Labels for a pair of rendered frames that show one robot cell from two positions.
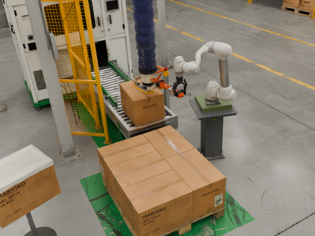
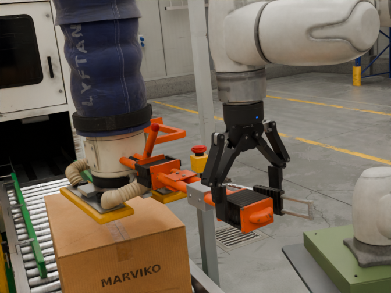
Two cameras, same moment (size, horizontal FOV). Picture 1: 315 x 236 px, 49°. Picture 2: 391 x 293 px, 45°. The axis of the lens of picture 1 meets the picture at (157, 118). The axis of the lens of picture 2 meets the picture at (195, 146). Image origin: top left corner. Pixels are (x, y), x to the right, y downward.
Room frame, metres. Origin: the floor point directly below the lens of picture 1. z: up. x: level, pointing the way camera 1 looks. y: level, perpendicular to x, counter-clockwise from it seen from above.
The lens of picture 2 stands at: (2.52, -0.19, 1.57)
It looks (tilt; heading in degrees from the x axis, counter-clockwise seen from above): 15 degrees down; 1
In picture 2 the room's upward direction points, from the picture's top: 6 degrees counter-clockwise
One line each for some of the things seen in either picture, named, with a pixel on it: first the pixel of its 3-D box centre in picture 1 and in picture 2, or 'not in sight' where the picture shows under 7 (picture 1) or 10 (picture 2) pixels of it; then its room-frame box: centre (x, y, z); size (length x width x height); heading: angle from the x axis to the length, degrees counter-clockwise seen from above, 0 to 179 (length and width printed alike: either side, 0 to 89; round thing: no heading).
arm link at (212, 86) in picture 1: (213, 89); (381, 203); (3.88, -0.71, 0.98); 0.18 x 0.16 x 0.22; 47
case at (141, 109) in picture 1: (141, 101); (113, 257); (4.12, 0.20, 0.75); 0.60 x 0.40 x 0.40; 21
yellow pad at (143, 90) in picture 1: (142, 86); (92, 195); (3.81, 0.15, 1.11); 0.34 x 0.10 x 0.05; 33
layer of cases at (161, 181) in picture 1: (157, 175); not in sight; (3.07, 0.04, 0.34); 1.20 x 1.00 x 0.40; 25
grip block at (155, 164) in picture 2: (160, 83); (158, 171); (3.66, -0.06, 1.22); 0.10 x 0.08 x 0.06; 123
